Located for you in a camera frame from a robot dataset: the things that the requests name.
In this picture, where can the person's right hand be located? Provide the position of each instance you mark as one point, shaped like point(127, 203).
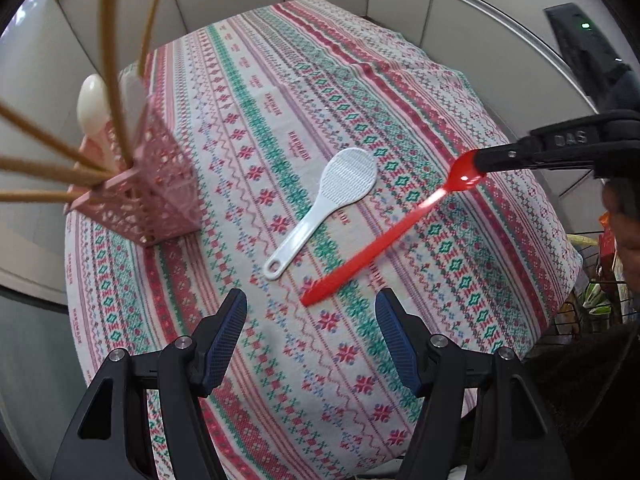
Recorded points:
point(625, 215)

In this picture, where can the green packet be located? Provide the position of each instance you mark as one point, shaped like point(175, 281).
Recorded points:
point(595, 297)

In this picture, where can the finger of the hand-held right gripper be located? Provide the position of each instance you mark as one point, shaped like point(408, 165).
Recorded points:
point(550, 152)

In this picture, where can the pink plastic utensil basket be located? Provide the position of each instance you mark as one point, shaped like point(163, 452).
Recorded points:
point(165, 195)

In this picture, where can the red plastic spoon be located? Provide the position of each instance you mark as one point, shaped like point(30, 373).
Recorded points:
point(370, 255)

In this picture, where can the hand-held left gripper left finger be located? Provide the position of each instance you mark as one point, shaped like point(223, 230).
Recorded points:
point(225, 340)

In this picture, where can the translucent white utensil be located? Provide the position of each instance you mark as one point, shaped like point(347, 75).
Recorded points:
point(132, 110)

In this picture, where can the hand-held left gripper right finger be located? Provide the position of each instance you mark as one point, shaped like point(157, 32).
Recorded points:
point(400, 350)

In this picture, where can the wooden chopstick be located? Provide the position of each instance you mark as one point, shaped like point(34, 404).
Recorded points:
point(112, 60)
point(152, 10)
point(35, 195)
point(50, 170)
point(50, 138)

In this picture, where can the white plastic spoon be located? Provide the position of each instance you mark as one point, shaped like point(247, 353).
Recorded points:
point(92, 105)

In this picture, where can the white rice paddle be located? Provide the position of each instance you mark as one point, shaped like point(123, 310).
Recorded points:
point(350, 175)

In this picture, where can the orange packet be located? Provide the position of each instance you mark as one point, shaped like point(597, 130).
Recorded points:
point(607, 235)

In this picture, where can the white drawer with metal rail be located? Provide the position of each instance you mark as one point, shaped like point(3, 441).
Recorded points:
point(520, 95)

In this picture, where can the patterned red green tablecloth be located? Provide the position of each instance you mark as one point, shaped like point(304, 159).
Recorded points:
point(300, 85)

